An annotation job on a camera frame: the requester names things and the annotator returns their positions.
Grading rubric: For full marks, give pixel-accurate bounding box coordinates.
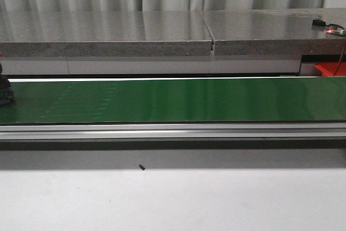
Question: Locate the grey stone slab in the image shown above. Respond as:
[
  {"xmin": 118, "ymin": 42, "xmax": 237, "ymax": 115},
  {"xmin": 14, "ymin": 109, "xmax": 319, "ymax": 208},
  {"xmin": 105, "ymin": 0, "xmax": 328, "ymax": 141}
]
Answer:
[
  {"xmin": 1, "ymin": 11, "xmax": 212, "ymax": 57},
  {"xmin": 203, "ymin": 8, "xmax": 345, "ymax": 56}
]

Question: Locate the green circuit board red LED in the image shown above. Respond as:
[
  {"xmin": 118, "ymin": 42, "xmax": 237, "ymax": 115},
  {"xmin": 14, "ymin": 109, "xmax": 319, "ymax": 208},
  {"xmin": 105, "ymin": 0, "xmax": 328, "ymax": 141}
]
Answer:
[{"xmin": 326, "ymin": 25, "xmax": 345, "ymax": 36}]

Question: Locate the aluminium conveyor front rail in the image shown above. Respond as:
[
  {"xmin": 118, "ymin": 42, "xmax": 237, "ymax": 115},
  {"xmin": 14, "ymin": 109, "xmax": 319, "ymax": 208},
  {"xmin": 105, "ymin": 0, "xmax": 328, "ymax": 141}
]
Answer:
[{"xmin": 1, "ymin": 122, "xmax": 345, "ymax": 141}]

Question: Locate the red emergency stop button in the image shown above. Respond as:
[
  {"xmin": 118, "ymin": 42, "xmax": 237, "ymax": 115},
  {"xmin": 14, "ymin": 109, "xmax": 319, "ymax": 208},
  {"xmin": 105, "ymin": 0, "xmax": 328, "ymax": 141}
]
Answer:
[{"xmin": 0, "ymin": 65, "xmax": 14, "ymax": 105}]

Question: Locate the thin red wire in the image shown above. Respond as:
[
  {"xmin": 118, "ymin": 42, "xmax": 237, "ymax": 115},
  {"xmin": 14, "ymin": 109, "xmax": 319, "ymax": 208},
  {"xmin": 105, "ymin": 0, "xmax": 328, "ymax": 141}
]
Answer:
[{"xmin": 334, "ymin": 44, "xmax": 346, "ymax": 76}]

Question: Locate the red plastic bin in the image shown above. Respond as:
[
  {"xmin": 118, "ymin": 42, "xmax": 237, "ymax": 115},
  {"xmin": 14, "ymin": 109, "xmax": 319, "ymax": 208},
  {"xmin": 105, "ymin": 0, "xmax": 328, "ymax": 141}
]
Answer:
[{"xmin": 315, "ymin": 62, "xmax": 346, "ymax": 77}]

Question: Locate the black sensor module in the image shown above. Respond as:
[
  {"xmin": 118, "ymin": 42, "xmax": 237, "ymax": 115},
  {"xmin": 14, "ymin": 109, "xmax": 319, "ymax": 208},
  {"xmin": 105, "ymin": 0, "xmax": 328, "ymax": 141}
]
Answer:
[{"xmin": 312, "ymin": 19, "xmax": 327, "ymax": 27}]

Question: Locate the grey stone slab left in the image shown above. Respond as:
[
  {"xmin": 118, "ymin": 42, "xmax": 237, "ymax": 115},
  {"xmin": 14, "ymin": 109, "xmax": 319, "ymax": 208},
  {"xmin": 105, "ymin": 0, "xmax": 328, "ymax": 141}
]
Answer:
[{"xmin": 1, "ymin": 11, "xmax": 212, "ymax": 57}]

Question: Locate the green conveyor belt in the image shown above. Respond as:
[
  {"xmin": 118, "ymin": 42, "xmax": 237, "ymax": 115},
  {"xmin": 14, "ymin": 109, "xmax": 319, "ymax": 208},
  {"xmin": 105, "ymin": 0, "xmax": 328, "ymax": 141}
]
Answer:
[{"xmin": 1, "ymin": 77, "xmax": 345, "ymax": 124}]

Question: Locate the grey stone slab right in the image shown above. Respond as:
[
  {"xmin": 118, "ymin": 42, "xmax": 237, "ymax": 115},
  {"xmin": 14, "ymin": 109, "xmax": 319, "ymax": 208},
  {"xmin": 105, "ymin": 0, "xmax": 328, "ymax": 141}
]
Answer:
[{"xmin": 203, "ymin": 8, "xmax": 345, "ymax": 56}]

